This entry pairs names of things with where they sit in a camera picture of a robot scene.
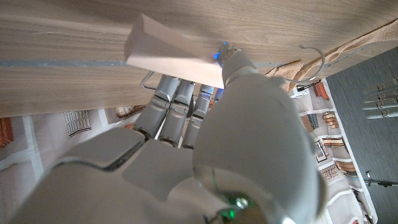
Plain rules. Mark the white power strip box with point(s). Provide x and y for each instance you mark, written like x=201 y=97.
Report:
x=300 y=93

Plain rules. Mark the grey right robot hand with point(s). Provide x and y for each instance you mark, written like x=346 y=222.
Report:
x=248 y=140

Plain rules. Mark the wooden hanger with metal hook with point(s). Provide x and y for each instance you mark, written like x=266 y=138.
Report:
x=168 y=49

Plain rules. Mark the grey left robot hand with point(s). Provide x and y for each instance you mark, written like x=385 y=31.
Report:
x=382 y=99

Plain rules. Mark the tan adhesive wrap strip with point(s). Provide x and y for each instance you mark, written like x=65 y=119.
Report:
x=289 y=70

